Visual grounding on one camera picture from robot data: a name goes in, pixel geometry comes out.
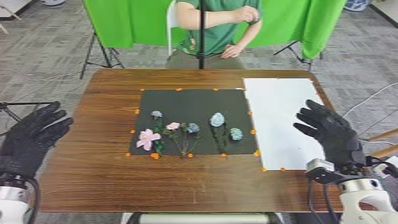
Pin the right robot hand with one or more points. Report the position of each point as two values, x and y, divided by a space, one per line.
331 133

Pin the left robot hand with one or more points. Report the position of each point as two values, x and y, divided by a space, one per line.
29 140

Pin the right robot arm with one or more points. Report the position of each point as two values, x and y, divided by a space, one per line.
365 196

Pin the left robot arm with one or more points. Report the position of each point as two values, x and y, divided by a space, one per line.
11 200

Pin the dark mat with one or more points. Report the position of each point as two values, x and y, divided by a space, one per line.
196 103

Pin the person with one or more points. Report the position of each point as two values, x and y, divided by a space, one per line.
219 33

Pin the white sheet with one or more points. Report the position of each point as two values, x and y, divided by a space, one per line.
285 110

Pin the pale blue flower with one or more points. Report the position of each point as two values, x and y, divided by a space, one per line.
217 119
237 134

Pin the large pink flower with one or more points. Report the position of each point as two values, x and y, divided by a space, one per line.
146 138

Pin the dark blue flower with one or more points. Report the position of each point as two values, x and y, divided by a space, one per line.
192 128

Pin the small pink flower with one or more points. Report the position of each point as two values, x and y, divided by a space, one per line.
173 126

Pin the black tripod stand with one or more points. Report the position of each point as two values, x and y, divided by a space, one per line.
107 53
294 50

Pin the pale grey bar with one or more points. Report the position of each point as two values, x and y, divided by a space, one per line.
201 218

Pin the black pole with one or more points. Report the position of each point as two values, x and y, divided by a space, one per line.
201 40

